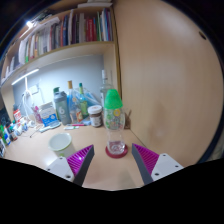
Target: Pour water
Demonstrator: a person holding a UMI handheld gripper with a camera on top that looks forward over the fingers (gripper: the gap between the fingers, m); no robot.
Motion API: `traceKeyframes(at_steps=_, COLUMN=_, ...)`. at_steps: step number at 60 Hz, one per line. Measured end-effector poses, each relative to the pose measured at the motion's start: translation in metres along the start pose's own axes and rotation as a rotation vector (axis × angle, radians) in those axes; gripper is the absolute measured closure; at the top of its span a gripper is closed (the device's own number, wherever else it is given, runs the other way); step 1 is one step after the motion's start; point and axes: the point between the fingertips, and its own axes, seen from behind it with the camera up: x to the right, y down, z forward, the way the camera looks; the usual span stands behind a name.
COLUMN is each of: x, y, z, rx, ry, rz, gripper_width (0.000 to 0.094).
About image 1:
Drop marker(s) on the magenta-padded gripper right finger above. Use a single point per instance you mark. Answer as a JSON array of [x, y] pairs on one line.
[[166, 165]]

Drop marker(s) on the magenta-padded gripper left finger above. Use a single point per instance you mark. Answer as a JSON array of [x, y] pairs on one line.
[[61, 166]]

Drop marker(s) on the clear bottle with green cap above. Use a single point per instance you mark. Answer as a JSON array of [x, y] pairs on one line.
[[113, 100]]

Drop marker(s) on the grey round lid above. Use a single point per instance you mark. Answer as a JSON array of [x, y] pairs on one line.
[[50, 126]]

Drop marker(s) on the pen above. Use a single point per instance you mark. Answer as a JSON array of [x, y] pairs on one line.
[[75, 126]]

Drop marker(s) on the flat round red coaster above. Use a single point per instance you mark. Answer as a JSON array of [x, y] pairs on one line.
[[108, 153]]

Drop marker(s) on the blue and white box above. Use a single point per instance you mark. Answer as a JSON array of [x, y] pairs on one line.
[[48, 115]]

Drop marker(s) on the grey shaker bottle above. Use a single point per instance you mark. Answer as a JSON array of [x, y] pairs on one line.
[[62, 110]]

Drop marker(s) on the brown jar with white lid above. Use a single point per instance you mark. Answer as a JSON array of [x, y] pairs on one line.
[[95, 116]]

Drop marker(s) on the clear bottle with gold cap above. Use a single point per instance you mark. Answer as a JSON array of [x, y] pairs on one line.
[[74, 106]]

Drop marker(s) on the slim bottle with green cap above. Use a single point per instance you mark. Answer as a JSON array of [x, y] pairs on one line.
[[83, 103]]

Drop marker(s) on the red and white canister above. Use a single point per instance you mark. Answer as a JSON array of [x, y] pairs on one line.
[[17, 115]]

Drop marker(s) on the tall green bottle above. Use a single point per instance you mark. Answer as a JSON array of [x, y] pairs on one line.
[[55, 90]]

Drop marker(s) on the tall clear glass bottle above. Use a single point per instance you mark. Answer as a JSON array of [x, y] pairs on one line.
[[105, 86]]

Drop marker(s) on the under-shelf light bar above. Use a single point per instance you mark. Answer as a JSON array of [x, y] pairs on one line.
[[25, 76]]

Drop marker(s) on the wooden shelf unit with books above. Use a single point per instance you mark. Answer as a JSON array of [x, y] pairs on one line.
[[66, 50]]

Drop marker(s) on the ceiling light bar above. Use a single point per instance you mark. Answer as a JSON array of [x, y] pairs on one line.
[[30, 24]]

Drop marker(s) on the white wall socket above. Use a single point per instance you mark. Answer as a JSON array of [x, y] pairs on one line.
[[33, 90]]

